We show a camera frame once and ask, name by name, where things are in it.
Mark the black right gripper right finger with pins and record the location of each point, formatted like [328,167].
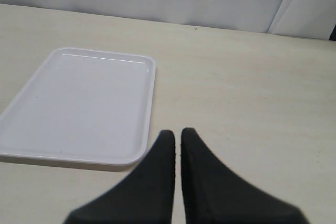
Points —
[212,193]

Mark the white rectangular plastic tray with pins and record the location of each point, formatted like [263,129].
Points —
[82,106]

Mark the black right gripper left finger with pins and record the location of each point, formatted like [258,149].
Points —
[145,196]

